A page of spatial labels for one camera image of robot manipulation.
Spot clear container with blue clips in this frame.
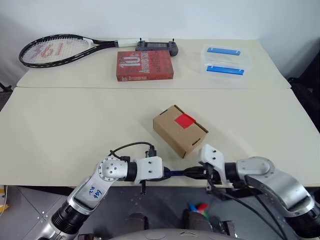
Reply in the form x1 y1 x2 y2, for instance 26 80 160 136
200 44 252 81

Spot brown cardboard box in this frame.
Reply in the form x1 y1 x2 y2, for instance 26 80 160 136
152 104 210 160

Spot black tripod leg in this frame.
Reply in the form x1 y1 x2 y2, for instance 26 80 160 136
0 80 13 93

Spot grey remote controller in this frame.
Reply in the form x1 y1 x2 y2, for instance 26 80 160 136
135 37 180 57

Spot red book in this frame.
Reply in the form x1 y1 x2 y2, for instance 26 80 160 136
115 49 175 82

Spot black chair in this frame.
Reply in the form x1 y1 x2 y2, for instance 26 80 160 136
286 37 320 121

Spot yellow and white object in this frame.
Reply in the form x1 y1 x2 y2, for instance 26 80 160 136
0 185 8 217

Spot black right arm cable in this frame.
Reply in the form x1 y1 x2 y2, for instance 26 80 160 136
206 174 288 240

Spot black and white tennis racket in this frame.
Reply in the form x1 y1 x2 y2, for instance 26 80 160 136
18 34 138 69

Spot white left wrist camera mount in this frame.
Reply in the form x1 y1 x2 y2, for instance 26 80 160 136
134 156 165 185

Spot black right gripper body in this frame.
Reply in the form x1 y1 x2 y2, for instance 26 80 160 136
203 162 223 194

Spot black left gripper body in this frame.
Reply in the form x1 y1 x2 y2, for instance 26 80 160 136
136 166 173 196

